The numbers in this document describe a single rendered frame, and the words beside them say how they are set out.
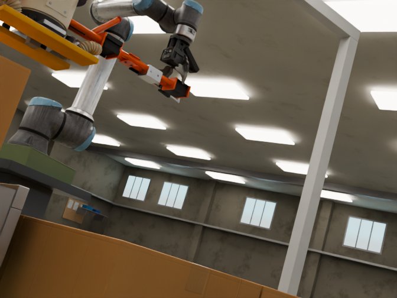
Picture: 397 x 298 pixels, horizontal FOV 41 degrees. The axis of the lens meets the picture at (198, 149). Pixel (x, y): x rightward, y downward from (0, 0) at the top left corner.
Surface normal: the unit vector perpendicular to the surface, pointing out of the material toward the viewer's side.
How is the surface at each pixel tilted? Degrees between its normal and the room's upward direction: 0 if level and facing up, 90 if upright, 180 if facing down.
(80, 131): 94
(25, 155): 90
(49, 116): 87
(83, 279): 90
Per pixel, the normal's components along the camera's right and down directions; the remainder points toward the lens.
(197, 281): 0.58, -0.02
